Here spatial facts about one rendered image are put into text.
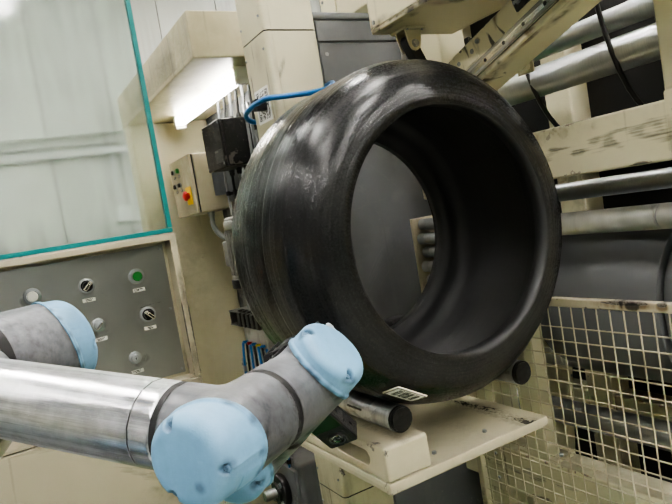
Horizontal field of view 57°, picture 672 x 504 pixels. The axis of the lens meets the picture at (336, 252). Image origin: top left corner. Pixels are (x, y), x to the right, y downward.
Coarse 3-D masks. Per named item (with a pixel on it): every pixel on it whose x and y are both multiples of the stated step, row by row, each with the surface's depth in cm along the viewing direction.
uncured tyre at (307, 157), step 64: (384, 64) 101; (448, 64) 108; (320, 128) 94; (384, 128) 96; (448, 128) 130; (512, 128) 109; (256, 192) 101; (320, 192) 91; (448, 192) 138; (512, 192) 128; (256, 256) 100; (320, 256) 90; (448, 256) 138; (512, 256) 129; (320, 320) 93; (448, 320) 135; (512, 320) 110; (384, 384) 98; (448, 384) 102
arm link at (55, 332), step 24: (0, 312) 75; (24, 312) 76; (48, 312) 77; (72, 312) 80; (0, 336) 70; (24, 336) 72; (48, 336) 75; (72, 336) 77; (24, 360) 71; (48, 360) 74; (72, 360) 77; (96, 360) 81; (0, 456) 85
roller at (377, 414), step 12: (360, 396) 110; (372, 396) 109; (348, 408) 112; (360, 408) 108; (372, 408) 105; (384, 408) 103; (396, 408) 101; (408, 408) 102; (372, 420) 105; (384, 420) 102; (396, 420) 101; (408, 420) 102
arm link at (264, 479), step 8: (296, 448) 62; (280, 456) 61; (288, 456) 62; (272, 464) 61; (280, 464) 63; (264, 472) 59; (272, 472) 61; (256, 480) 59; (264, 480) 60; (272, 480) 62; (248, 488) 59; (256, 488) 59; (264, 488) 60; (232, 496) 60; (240, 496) 60; (248, 496) 60; (256, 496) 60
